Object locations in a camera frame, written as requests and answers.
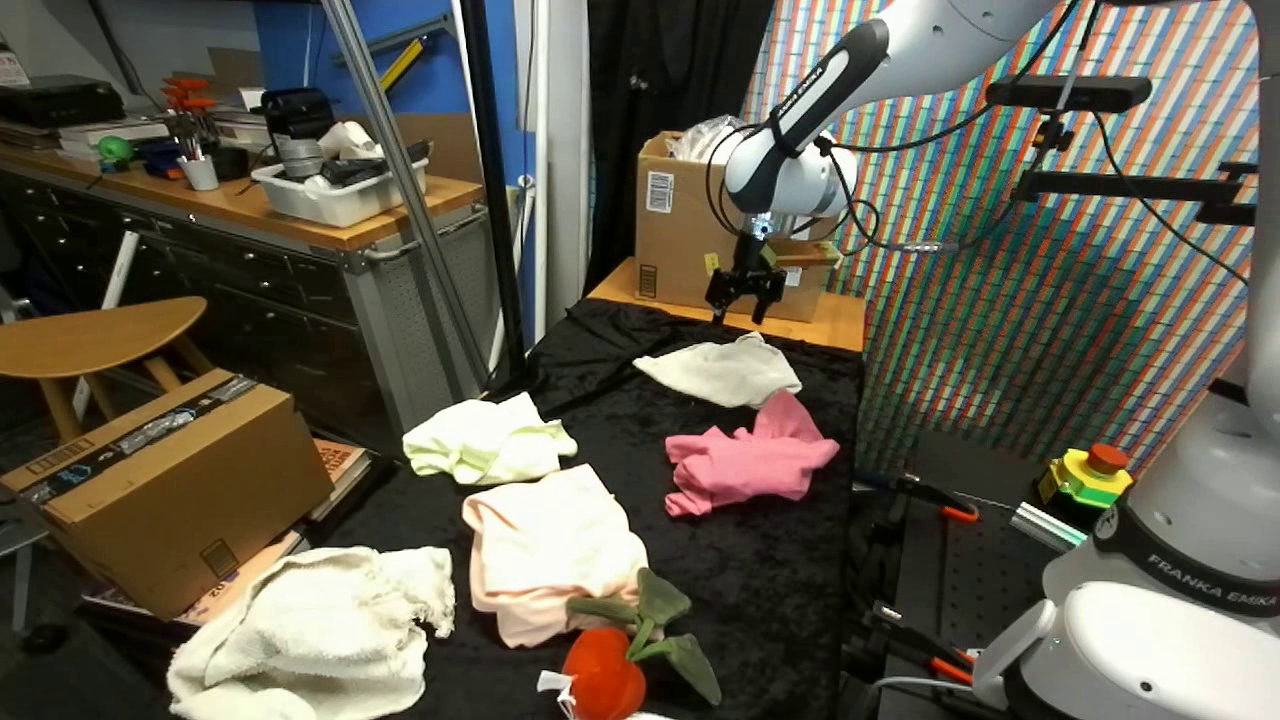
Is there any silver tripod pole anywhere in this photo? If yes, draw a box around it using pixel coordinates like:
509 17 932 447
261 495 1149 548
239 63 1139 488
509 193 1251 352
319 0 501 399

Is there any orange plush with green leaves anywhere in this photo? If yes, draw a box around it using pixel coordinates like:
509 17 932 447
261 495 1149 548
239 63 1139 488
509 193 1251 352
532 562 728 720

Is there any white plastic bin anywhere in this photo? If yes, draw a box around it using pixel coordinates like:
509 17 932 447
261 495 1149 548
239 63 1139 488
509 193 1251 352
246 152 436 232

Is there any light wooden board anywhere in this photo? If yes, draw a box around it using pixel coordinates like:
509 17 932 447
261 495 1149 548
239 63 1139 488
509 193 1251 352
585 257 870 356

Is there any silver green cylinder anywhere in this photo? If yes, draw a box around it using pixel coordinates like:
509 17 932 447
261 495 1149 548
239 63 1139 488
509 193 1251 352
1007 495 1095 555

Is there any white cloth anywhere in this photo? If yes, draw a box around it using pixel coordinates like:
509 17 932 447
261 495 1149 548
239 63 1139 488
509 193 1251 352
626 326 806 412

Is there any pink cloth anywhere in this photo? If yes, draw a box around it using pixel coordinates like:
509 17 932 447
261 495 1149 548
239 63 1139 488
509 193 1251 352
658 389 843 519

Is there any black curtain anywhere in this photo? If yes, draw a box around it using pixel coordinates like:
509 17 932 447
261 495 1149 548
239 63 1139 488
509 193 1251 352
585 0 780 291

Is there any black velvet table cover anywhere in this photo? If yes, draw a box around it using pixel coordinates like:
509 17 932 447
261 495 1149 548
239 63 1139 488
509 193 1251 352
315 299 870 720

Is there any pale green cloth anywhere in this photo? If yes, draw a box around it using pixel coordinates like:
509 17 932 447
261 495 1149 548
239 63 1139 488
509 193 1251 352
401 389 585 488

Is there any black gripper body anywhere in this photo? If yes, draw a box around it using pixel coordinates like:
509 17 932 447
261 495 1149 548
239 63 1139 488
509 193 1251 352
712 232 791 299

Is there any orange-handled tool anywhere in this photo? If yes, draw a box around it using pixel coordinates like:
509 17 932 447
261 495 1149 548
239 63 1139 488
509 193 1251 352
891 469 988 529
867 599 980 686

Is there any grey workbench with wooden top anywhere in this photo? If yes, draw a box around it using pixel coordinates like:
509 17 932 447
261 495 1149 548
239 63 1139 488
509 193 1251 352
0 131 502 450

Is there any wooden stool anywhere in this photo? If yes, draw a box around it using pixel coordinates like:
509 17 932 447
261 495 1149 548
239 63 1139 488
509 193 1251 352
0 291 216 447

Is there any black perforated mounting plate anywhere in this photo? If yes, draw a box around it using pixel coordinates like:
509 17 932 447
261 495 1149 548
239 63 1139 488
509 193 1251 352
880 436 1115 720

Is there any long cardboard box black tape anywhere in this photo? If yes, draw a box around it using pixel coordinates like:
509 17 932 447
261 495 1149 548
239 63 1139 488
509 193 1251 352
0 367 334 621

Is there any cream terry towel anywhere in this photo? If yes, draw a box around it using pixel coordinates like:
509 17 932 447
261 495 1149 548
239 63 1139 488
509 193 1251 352
164 538 459 720

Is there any white cup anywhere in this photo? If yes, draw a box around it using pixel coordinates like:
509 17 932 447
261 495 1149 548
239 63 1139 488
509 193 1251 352
180 149 222 196

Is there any black flat device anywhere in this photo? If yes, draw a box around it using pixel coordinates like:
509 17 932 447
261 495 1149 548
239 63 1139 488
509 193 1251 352
0 77 132 137

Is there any cardboard box with white label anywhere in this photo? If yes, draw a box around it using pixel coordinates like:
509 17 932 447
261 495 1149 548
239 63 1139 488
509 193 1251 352
633 128 857 325

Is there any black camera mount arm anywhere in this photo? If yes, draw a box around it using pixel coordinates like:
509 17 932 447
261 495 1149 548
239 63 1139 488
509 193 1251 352
983 72 1280 232

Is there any peach cloth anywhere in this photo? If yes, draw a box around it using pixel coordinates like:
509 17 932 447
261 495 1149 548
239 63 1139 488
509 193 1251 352
459 460 655 652

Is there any yellow red emergency stop button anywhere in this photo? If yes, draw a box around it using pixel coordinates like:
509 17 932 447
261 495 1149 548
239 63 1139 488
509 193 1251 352
1035 440 1139 512

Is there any black vertical pole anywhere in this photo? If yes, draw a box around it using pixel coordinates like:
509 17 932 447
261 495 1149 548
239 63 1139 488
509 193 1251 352
454 0 532 393

